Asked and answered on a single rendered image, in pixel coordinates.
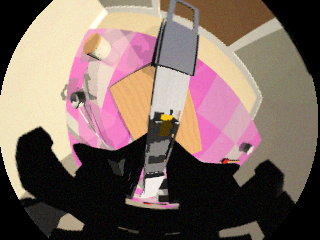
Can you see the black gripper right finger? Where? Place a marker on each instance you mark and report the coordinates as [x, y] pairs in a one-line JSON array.
[[185, 172]]

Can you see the dark grey rectangular tin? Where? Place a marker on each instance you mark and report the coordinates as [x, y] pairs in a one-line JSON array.
[[162, 194]]

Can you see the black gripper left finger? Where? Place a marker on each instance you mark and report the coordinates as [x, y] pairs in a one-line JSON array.
[[125, 164]]

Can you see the light wooden board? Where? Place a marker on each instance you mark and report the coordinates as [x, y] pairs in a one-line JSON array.
[[133, 98]]

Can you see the dark grey cylinder with white top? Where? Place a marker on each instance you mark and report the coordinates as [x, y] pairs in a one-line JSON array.
[[248, 148]]

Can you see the grey canister with wooden lid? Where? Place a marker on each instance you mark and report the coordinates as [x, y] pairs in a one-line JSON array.
[[96, 46]]

